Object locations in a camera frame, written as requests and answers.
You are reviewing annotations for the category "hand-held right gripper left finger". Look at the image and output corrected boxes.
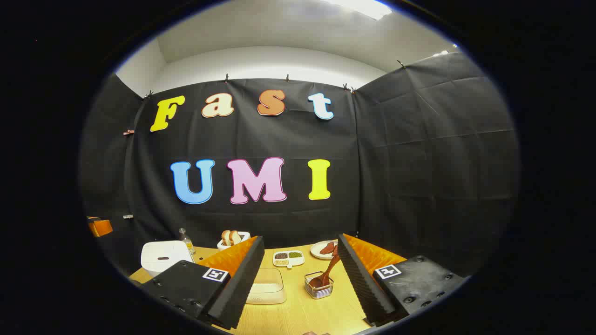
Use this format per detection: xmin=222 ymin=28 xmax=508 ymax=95
xmin=140 ymin=236 xmax=265 ymax=330

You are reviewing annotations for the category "black backdrop cloth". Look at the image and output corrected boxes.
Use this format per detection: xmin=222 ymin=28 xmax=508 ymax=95
xmin=79 ymin=51 xmax=520 ymax=280

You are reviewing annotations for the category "small glass bottle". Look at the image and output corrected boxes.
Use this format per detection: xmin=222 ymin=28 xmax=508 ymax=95
xmin=179 ymin=228 xmax=196 ymax=254

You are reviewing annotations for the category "white toaster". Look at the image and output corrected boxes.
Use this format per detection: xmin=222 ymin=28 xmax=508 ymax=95
xmin=217 ymin=231 xmax=252 ymax=252

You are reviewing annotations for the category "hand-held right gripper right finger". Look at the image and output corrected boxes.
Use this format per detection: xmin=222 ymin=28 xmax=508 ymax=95
xmin=337 ymin=234 xmax=468 ymax=327

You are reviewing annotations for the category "white round plate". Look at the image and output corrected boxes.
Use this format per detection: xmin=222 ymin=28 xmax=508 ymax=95
xmin=310 ymin=241 xmax=339 ymax=260

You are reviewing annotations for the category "white rice cooker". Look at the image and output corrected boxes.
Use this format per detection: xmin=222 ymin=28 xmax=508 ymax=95
xmin=141 ymin=240 xmax=194 ymax=278

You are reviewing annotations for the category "white divided bean dish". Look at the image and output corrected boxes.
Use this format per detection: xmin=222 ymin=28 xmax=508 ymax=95
xmin=272 ymin=250 xmax=305 ymax=269

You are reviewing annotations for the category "brown wooden spoon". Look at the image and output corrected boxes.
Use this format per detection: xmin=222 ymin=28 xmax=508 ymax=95
xmin=309 ymin=254 xmax=341 ymax=289

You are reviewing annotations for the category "metal wire chopstick holder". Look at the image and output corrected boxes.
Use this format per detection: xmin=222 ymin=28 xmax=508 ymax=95
xmin=305 ymin=271 xmax=334 ymax=299

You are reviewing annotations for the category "clear plastic tray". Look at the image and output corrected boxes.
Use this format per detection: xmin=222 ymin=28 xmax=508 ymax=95
xmin=246 ymin=268 xmax=287 ymax=305

